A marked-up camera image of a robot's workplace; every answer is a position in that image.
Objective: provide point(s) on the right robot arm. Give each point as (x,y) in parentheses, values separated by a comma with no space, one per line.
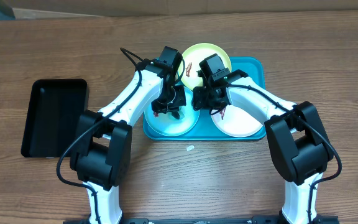
(298,143)

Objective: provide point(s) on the yellow-green plate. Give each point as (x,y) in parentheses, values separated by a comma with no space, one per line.
(193,56)

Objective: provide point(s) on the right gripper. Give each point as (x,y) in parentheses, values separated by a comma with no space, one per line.
(199,103)

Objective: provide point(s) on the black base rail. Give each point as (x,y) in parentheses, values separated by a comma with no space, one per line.
(254,220)

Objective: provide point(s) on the green scrubbing sponge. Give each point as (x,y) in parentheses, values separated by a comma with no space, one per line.
(176,114)

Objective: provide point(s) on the small white paper scrap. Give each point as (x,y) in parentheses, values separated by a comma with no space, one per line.
(189,148)

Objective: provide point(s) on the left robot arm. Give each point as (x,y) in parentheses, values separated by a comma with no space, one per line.
(101,152)

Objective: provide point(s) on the white pink plate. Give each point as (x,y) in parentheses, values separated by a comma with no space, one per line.
(235,122)

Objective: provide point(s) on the light blue plate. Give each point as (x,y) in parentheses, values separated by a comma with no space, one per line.
(163,126)

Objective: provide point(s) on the black rectangular bin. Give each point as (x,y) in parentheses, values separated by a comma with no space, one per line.
(55,106)

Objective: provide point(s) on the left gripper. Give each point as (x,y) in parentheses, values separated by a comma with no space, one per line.
(181,100)

